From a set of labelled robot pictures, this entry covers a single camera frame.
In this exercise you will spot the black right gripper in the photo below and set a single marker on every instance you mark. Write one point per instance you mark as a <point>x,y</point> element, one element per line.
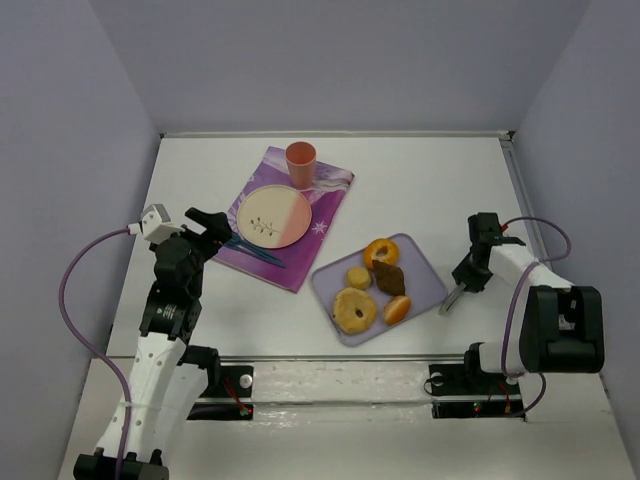
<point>467,275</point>

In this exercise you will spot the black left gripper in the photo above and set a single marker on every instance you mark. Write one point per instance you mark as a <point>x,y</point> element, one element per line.
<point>211,232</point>

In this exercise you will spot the metal tongs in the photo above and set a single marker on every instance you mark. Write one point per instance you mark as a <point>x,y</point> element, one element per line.
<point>451,299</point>

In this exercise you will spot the brown chocolate croissant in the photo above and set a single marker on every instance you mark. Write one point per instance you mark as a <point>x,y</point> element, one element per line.
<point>389,278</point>

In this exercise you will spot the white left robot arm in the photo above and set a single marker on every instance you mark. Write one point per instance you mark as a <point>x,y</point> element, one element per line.
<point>168,373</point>

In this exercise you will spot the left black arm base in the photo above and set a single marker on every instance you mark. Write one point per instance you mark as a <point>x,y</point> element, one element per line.
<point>230,399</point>

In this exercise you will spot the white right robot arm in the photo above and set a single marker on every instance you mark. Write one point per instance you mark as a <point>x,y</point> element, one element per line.
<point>551,326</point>

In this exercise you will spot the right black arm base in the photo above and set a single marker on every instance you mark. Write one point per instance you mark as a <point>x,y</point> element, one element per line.
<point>457,394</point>

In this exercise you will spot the blue plastic fork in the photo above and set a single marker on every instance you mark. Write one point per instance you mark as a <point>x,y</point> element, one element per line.
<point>243,242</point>

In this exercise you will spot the blue plastic knife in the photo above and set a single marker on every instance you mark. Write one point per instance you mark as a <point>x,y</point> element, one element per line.
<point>257,254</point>

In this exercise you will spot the cream and pink plate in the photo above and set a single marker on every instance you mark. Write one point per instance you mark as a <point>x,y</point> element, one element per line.
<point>274,217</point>

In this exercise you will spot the orange glazed bun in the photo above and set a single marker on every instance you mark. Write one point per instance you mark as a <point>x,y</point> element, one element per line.
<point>396,309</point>

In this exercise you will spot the orange glazed donut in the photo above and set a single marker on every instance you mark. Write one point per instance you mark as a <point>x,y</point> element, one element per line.
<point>383,250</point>

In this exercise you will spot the lilac serving tray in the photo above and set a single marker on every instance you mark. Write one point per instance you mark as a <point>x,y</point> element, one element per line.
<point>423,286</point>

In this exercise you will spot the pink plastic cup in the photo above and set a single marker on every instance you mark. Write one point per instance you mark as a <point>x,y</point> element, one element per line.
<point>301,159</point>

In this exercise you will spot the small round yellow bun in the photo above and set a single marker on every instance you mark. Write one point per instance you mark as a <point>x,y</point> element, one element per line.
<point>359,278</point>

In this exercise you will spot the large pale bagel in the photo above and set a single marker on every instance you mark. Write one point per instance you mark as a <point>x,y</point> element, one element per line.
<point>354,310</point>

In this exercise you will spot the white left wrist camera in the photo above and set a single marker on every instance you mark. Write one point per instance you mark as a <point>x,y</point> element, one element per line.
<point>154,225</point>

